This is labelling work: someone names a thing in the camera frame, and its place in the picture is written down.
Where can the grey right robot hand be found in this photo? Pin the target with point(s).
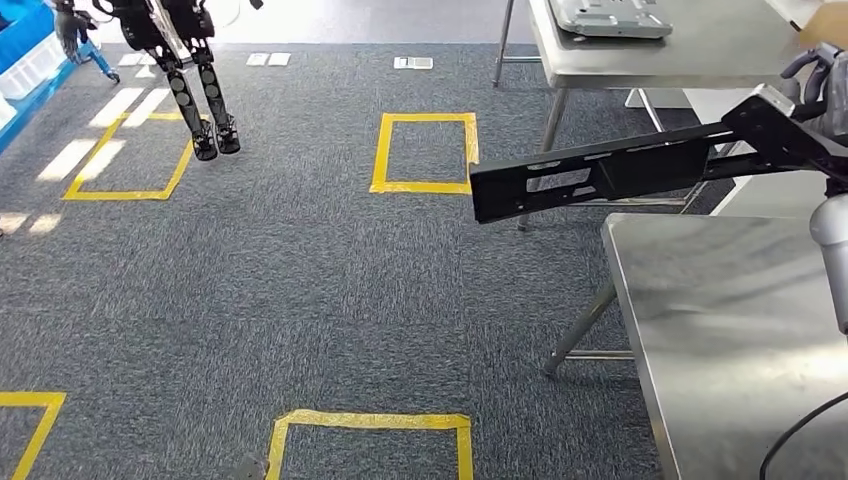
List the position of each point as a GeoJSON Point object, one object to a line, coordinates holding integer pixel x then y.
{"type": "Point", "coordinates": [836, 93]}

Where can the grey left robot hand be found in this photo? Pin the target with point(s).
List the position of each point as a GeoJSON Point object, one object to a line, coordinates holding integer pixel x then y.
{"type": "Point", "coordinates": [250, 469]}

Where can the long black plastic part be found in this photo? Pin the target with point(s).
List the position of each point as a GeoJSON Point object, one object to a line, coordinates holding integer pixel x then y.
{"type": "Point", "coordinates": [649, 172]}

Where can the stainless steel workbench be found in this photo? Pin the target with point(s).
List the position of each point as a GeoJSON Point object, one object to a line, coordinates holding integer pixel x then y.
{"type": "Point", "coordinates": [729, 331]}

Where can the blue metal shelf rack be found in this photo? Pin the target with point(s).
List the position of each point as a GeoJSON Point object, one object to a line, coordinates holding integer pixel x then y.
{"type": "Point", "coordinates": [40, 106]}

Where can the tan cardboard box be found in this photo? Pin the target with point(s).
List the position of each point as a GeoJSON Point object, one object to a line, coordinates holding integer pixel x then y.
{"type": "Point", "coordinates": [828, 26]}

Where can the white cabinet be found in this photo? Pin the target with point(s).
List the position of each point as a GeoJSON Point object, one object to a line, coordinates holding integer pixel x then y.
{"type": "Point", "coordinates": [768, 195]}

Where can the yellow floor tape square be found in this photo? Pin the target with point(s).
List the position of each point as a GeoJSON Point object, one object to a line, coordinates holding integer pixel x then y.
{"type": "Point", "coordinates": [119, 194]}
{"type": "Point", "coordinates": [424, 187]}
{"type": "Point", "coordinates": [50, 411]}
{"type": "Point", "coordinates": [371, 420]}

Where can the stainless steel table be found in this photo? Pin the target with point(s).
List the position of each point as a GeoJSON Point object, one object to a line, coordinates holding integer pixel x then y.
{"type": "Point", "coordinates": [662, 60]}

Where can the grey metal plate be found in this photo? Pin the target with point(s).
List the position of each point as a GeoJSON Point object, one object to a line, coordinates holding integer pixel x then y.
{"type": "Point", "coordinates": [609, 20]}

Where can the silver floor outlet plate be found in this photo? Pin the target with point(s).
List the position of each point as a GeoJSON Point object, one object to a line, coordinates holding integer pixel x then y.
{"type": "Point", "coordinates": [257, 60]}
{"type": "Point", "coordinates": [413, 63]}
{"type": "Point", "coordinates": [279, 60]}

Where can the white plastic crate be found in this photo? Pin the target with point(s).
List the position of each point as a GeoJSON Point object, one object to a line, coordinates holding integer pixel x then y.
{"type": "Point", "coordinates": [33, 69]}

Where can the blue plastic crate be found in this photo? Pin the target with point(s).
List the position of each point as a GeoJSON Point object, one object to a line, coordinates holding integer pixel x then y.
{"type": "Point", "coordinates": [23, 33]}

